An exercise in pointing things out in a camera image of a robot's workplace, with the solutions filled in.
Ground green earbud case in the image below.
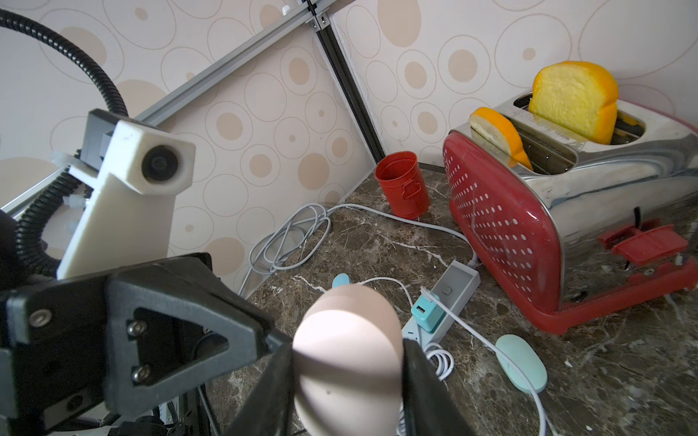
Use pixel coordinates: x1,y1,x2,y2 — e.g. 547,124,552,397
496,334,548,393

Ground left aluminium rail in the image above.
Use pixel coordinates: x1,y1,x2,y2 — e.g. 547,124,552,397
1,0,338,217

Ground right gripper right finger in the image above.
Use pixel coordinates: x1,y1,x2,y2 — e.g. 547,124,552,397
403,339,474,436

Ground front yellow toast slice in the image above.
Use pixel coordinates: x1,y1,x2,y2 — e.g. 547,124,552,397
469,107,533,170

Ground yellow toast slice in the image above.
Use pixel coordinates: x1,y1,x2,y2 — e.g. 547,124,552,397
469,107,533,170
528,61,619,145

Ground blue earbud case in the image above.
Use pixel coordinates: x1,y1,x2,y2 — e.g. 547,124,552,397
332,274,352,288

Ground red metal cup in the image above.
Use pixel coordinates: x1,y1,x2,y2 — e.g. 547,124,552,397
374,151,431,220

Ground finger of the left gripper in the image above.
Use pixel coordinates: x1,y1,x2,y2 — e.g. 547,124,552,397
104,253,291,416

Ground white power strip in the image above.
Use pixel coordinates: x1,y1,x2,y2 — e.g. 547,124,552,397
400,259,482,350

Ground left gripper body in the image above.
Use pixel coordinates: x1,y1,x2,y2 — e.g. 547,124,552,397
1,276,107,435

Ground pink earbud case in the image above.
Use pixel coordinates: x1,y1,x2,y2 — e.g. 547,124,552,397
292,284,404,435

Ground teal charger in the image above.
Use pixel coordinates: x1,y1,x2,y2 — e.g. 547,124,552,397
411,295,445,334

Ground rear yellow toast slice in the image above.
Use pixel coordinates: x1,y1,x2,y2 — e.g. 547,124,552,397
528,61,619,145

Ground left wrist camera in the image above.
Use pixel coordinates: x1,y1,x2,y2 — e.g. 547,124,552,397
56,109,196,279

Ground grey power strip cord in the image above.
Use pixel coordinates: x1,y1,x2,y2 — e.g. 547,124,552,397
236,202,481,298

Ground red toaster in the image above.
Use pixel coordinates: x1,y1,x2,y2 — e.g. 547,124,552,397
443,94,697,334

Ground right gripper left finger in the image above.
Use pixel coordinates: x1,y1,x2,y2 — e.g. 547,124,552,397
223,343,294,436

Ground white usb cable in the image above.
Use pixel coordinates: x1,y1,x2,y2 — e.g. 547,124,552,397
356,276,549,436

